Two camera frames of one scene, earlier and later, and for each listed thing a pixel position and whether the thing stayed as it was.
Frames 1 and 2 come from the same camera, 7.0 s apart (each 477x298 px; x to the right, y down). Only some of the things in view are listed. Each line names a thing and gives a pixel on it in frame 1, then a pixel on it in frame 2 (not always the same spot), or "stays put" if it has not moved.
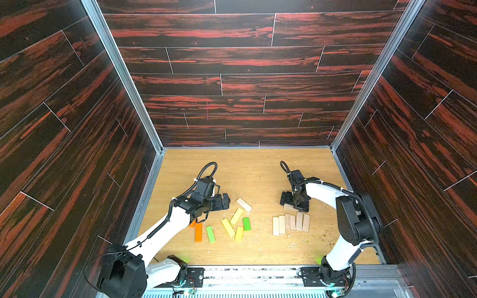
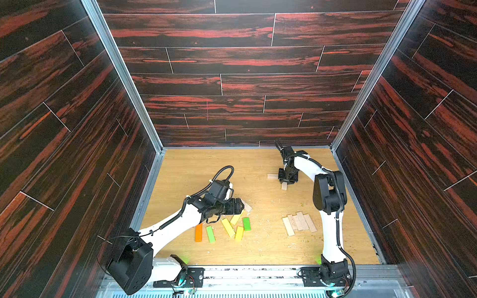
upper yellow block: x=236 y=216 stays put
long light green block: x=211 y=234 stays put
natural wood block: x=246 y=206 stays put
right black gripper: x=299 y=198 → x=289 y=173
